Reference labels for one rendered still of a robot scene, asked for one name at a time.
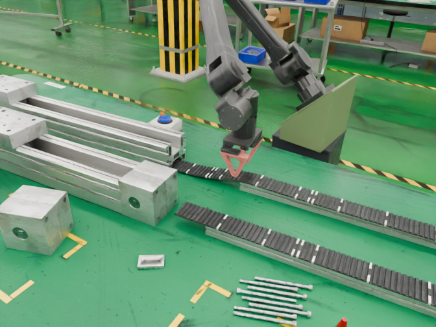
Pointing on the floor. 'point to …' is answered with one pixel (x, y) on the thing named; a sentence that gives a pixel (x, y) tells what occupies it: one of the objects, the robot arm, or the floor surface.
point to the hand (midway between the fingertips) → (240, 166)
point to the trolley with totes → (248, 53)
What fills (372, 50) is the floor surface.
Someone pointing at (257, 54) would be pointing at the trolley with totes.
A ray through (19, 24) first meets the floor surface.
